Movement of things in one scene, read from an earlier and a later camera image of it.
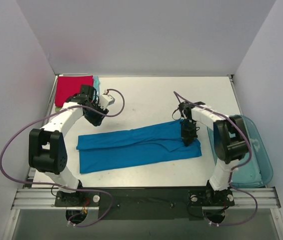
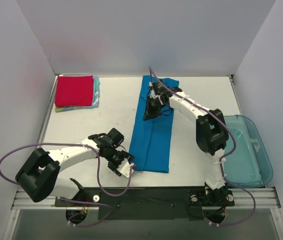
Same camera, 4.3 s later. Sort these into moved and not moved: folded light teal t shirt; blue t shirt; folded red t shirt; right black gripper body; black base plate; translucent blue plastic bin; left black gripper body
Moved: right black gripper body; blue t shirt; left black gripper body
Not moved: translucent blue plastic bin; folded light teal t shirt; black base plate; folded red t shirt
